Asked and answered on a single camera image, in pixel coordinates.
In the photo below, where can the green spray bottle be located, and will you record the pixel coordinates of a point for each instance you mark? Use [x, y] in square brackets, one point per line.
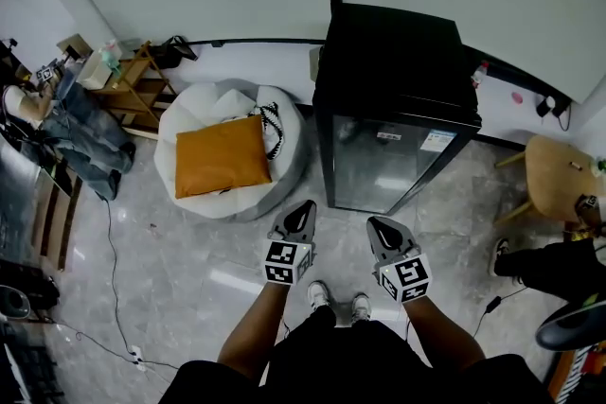
[111, 57]

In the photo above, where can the person's white shoe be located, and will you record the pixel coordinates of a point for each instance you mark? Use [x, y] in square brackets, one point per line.
[318, 295]
[361, 307]

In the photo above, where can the person's black clothing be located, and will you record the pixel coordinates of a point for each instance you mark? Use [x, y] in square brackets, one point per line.
[341, 369]

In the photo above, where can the cardboard box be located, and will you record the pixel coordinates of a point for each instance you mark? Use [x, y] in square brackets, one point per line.
[73, 46]

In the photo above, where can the black mini fridge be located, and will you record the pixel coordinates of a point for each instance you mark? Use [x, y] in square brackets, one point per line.
[393, 57]

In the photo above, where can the black wall charger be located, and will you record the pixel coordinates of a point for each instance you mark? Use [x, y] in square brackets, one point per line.
[544, 105]

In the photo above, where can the pink round object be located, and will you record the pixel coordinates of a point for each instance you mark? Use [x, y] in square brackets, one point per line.
[517, 98]

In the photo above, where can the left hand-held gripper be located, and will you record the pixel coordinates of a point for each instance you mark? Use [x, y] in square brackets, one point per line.
[284, 260]

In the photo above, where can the white beanbag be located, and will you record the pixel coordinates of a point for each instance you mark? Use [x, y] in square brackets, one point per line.
[208, 99]

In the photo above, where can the person's left white shoe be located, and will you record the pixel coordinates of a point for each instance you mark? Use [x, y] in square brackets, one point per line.
[318, 295]

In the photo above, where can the person's left forearm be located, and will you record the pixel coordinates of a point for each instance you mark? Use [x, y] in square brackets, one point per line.
[255, 331]

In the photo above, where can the orange cushion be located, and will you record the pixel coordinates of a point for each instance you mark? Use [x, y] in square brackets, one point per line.
[222, 156]

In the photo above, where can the white power strip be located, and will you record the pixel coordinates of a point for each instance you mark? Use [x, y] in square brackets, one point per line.
[136, 356]

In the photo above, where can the round wooden stool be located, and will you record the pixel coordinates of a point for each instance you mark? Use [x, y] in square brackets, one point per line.
[558, 180]

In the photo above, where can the black keyboard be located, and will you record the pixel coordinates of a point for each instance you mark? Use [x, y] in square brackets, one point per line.
[28, 369]

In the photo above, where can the black bag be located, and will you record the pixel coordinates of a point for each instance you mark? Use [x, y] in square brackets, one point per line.
[172, 54]

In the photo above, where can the wooden shelf rack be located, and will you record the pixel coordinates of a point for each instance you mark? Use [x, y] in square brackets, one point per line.
[137, 94]

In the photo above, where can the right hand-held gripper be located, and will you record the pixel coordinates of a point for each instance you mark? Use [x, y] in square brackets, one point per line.
[409, 274]

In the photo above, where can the person's right white shoe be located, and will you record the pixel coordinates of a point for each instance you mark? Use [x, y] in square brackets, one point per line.
[361, 307]

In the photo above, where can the black-white patterned cloth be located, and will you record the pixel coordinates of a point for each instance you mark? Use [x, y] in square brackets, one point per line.
[274, 128]

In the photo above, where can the person's right forearm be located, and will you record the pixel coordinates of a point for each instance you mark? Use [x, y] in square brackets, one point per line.
[440, 331]

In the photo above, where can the white box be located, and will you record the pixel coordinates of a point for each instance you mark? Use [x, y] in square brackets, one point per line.
[94, 71]

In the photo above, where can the wooden pallet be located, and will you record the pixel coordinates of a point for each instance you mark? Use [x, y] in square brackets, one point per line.
[57, 222]

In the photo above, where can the plastic bottle with red label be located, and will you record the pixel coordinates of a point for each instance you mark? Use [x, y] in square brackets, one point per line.
[479, 75]

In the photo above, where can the dark blue chair seat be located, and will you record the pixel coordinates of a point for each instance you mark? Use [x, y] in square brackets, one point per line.
[573, 328]

